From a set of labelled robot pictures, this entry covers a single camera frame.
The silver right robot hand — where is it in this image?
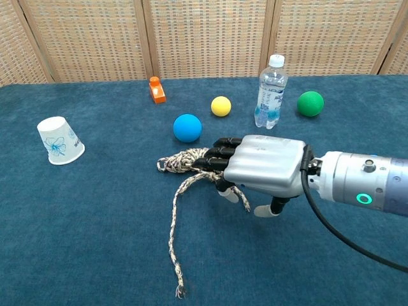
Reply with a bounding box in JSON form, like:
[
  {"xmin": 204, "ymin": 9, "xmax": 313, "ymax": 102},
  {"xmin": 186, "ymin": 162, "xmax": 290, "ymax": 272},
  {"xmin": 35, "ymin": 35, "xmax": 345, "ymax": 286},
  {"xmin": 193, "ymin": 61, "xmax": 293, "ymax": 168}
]
[{"xmin": 193, "ymin": 135, "xmax": 316, "ymax": 218}]

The braided multicolour rope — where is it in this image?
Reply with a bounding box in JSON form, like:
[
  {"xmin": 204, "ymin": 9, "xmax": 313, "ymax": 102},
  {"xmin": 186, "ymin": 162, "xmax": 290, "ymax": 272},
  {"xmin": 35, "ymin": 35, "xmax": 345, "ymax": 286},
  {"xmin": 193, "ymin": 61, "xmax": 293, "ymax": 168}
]
[{"xmin": 156, "ymin": 147, "xmax": 252, "ymax": 300}]

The clear plastic water bottle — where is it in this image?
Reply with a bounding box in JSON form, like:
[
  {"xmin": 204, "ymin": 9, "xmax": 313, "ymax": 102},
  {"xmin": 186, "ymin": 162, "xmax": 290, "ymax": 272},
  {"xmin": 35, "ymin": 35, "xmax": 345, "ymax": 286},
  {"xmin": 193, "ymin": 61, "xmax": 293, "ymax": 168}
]
[{"xmin": 254, "ymin": 54, "xmax": 289, "ymax": 130}]

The yellow foam ball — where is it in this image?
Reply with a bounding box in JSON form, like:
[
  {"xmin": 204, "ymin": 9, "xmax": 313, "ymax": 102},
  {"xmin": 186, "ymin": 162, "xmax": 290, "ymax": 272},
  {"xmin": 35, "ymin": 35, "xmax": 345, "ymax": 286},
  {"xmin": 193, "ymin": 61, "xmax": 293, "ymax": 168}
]
[{"xmin": 210, "ymin": 96, "xmax": 232, "ymax": 117}]

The green foam ball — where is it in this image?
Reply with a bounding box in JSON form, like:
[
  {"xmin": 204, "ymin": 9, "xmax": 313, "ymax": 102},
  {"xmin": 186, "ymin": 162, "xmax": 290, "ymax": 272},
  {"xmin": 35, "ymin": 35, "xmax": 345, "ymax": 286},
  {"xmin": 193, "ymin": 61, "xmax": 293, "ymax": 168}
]
[{"xmin": 296, "ymin": 91, "xmax": 325, "ymax": 118}]

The blue foam ball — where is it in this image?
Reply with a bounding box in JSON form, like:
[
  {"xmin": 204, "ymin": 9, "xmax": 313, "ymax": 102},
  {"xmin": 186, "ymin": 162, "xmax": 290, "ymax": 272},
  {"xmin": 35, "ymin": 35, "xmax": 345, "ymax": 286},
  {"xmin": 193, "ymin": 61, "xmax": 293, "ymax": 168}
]
[{"xmin": 173, "ymin": 113, "xmax": 203, "ymax": 143}]

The small orange plastic bottle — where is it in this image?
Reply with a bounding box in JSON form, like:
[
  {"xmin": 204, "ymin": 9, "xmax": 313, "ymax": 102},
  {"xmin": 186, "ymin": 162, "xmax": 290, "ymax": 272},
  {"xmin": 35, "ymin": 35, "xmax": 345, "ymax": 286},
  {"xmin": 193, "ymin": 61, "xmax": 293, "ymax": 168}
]
[{"xmin": 149, "ymin": 76, "xmax": 167, "ymax": 105}]

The woven wooden folding screen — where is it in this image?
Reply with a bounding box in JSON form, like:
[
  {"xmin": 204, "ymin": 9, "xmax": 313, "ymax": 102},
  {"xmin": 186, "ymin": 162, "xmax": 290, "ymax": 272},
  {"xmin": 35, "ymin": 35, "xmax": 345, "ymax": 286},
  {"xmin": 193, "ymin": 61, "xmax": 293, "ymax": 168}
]
[{"xmin": 0, "ymin": 0, "xmax": 408, "ymax": 87}]

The blue carpet table cover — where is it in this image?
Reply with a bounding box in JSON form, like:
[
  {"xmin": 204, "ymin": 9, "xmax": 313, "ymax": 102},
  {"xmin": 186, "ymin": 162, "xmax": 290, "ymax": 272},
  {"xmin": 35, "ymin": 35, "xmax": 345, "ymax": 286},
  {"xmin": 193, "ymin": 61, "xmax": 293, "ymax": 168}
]
[{"xmin": 0, "ymin": 75, "xmax": 408, "ymax": 306}]

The white paper cup blue flower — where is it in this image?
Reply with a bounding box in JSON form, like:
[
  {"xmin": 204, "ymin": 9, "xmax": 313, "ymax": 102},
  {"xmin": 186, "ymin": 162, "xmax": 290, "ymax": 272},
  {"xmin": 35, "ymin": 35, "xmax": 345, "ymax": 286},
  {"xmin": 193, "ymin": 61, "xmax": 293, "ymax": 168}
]
[{"xmin": 36, "ymin": 116, "xmax": 85, "ymax": 166}]

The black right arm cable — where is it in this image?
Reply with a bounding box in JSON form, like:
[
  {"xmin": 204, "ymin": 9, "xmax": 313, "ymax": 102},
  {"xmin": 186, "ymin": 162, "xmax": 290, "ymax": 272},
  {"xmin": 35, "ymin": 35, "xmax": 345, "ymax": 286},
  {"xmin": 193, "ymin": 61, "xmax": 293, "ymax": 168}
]
[{"xmin": 299, "ymin": 145, "xmax": 408, "ymax": 273}]

